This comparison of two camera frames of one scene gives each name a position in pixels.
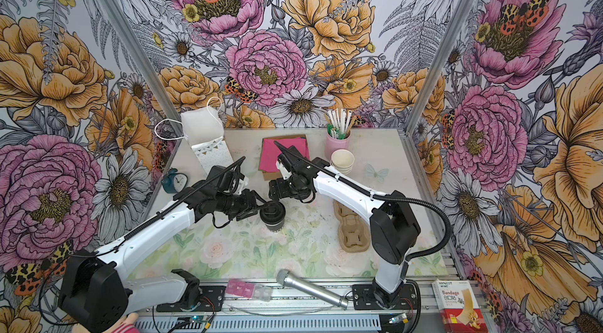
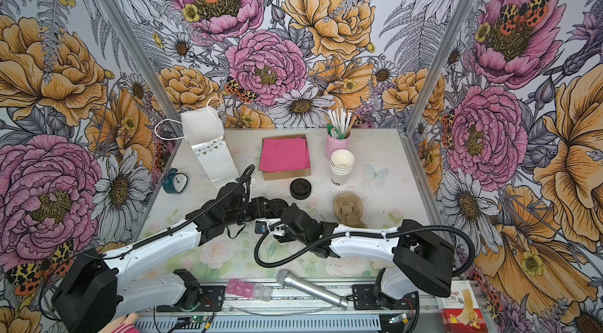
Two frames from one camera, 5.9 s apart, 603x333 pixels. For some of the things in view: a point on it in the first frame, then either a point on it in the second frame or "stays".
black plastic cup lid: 272,212 stays
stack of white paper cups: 342,160 stays
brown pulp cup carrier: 353,229 stays
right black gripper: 277,189 -> 283,238
